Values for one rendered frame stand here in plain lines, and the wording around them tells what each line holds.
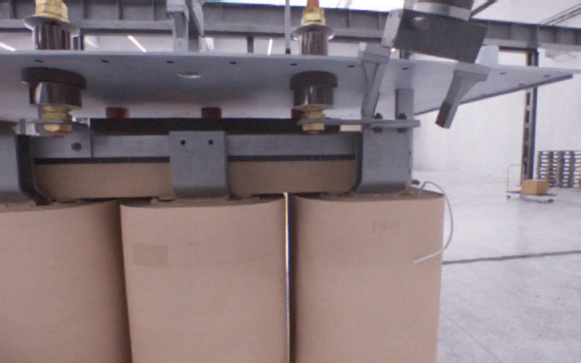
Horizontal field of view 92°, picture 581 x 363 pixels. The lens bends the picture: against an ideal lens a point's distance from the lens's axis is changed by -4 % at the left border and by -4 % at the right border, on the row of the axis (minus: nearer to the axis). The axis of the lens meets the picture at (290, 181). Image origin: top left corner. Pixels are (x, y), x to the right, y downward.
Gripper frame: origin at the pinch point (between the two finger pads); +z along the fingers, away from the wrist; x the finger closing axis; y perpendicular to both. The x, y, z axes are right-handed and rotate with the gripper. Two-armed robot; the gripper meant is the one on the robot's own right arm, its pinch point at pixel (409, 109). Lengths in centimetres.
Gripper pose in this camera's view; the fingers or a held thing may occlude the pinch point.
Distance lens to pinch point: 51.1
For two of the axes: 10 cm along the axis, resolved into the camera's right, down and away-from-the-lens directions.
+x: 9.9, 0.9, 1.4
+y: 0.8, 4.8, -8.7
